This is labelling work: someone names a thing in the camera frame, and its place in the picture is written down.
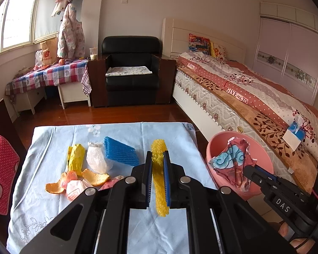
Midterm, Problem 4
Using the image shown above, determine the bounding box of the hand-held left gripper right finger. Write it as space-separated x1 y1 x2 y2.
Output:
163 150 297 254

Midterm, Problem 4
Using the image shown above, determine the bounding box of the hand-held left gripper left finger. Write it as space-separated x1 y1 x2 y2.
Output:
20 151 153 254

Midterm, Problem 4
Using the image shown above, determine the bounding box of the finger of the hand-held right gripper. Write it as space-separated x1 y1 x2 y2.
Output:
255 165 282 182
243 165 281 196

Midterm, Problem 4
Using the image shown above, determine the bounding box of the printed paper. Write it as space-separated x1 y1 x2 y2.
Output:
211 137 257 192

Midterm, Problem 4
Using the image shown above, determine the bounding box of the yellow foam net sleeve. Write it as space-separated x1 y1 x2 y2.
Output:
151 139 170 217

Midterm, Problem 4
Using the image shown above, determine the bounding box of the blue foam net sleeve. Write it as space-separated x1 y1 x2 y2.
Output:
103 136 140 167

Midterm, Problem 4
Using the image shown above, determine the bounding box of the pink plastic basin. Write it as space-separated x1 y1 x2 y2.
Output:
206 132 275 202

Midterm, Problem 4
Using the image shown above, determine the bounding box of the yellow plastic bag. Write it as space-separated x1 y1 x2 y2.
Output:
67 143 86 176

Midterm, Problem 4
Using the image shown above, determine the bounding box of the person's right hand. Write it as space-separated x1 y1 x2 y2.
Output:
278 221 318 254

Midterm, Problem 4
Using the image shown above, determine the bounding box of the red crumpled wrapper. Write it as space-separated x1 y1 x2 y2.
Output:
99 176 125 191

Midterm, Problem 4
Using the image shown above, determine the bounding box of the brown leaf-print sheet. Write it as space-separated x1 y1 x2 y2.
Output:
176 65 318 175

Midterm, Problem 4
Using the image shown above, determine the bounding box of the blue white tissue pack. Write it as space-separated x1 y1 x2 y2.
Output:
282 116 306 150

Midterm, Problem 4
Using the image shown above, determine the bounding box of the orange peel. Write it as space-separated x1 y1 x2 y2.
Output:
45 171 77 195
82 168 110 186

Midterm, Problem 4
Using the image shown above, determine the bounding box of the clear plastic bag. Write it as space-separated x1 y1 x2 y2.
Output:
86 141 114 174

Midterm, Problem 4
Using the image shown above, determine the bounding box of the pink white crumpled wrapper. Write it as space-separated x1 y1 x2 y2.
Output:
66 178 92 202

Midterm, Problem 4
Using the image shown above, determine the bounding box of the pink patchwork quilt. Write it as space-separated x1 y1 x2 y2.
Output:
177 51 318 149

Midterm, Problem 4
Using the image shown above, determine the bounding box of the white quilted mattress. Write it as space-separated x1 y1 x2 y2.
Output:
174 69 316 188

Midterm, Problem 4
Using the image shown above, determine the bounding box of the dark wooden cabinet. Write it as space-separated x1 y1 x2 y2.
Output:
88 54 112 108
152 54 177 104

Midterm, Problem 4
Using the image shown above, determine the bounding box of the light blue tablecloth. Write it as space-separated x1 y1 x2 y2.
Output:
7 122 219 254

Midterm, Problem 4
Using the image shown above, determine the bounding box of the floral seat pad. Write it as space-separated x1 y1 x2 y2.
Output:
105 66 153 77

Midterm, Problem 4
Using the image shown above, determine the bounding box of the white desk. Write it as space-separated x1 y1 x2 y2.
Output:
9 83 92 119

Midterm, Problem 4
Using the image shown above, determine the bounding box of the white sliding-door wardrobe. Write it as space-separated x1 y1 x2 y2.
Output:
252 2 318 106

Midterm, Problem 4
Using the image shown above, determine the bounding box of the yellow flower pillow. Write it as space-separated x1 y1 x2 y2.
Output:
210 42 227 60

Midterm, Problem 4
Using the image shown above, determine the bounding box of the black leather armchair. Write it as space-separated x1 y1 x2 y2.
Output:
101 36 163 106

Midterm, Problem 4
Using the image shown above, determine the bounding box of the drink cup with straw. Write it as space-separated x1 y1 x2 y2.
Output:
89 42 98 60

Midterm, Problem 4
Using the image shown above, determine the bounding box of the colourful printed pillow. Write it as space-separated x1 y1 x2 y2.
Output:
188 33 211 56

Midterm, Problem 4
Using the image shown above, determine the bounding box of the bed with patterned bedding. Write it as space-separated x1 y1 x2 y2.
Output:
161 18 318 189

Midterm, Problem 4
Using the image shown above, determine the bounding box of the checkered tablecloth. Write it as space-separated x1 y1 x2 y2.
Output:
5 58 93 97

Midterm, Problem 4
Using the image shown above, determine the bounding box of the red polka-dot cushion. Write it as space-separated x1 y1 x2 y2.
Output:
0 134 20 215

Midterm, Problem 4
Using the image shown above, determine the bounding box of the dark wooden furniture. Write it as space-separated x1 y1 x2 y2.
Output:
0 98 27 162

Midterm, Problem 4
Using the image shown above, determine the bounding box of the brown paper shopping bag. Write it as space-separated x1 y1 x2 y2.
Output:
40 37 60 66

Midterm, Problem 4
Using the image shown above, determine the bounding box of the clear bag on desk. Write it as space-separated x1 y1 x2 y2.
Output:
34 50 44 69

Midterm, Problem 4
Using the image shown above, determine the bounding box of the hanging floral padded jacket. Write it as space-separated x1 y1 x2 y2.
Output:
57 3 85 59

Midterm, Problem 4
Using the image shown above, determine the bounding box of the grey roller blind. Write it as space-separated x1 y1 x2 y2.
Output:
33 0 67 43

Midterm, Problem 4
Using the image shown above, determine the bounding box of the hanging small printed garment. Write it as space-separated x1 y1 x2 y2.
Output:
51 0 69 18

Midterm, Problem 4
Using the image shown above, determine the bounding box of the window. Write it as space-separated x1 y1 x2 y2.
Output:
0 0 43 57

